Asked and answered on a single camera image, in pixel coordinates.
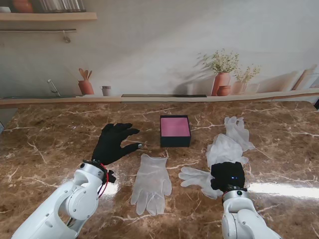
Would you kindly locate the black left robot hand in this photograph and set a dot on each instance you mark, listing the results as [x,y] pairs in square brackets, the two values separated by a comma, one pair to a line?
[109,147]

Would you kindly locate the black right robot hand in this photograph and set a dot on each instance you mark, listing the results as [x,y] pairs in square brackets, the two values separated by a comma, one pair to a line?
[226,174]

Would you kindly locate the black box pink inside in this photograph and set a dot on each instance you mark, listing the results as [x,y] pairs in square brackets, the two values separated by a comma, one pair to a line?
[174,129]

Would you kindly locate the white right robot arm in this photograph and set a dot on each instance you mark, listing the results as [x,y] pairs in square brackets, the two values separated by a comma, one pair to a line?
[239,216]

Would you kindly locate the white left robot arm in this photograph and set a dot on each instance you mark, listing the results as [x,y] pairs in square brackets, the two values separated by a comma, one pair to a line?
[62,204]

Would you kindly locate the printed kitchen scene backdrop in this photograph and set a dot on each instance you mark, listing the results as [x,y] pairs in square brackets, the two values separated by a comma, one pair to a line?
[154,49]

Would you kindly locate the dark object at table edge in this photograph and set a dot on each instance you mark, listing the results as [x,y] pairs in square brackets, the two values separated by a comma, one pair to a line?
[317,103]

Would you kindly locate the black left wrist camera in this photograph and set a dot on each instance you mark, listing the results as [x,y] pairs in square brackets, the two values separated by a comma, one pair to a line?
[112,176]

